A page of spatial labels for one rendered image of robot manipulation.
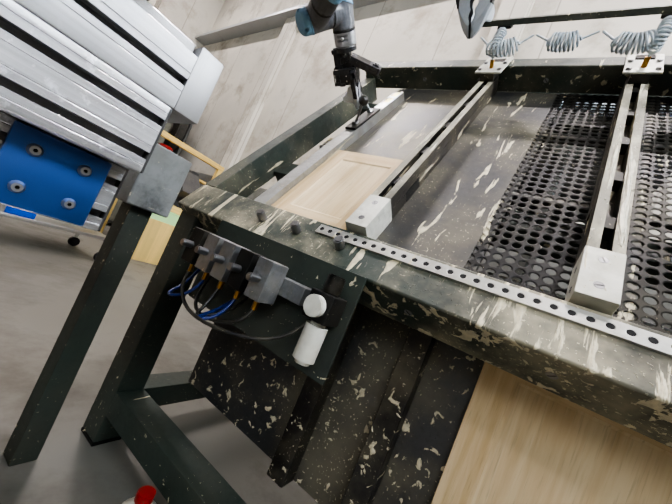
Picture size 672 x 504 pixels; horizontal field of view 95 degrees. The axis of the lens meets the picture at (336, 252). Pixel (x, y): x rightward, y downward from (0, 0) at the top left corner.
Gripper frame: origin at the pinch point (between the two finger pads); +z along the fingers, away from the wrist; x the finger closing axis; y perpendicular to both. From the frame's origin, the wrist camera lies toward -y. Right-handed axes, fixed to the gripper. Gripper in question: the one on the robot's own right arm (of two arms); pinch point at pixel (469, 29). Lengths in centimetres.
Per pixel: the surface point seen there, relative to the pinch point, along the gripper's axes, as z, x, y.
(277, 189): 38, 52, -2
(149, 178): 36, 66, -34
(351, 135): 18, 53, 35
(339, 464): 105, 6, -14
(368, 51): -120, 292, 353
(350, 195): 36.7, 30.6, 9.2
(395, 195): 33.8, 14.0, 6.9
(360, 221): 39.9, 15.4, -5.5
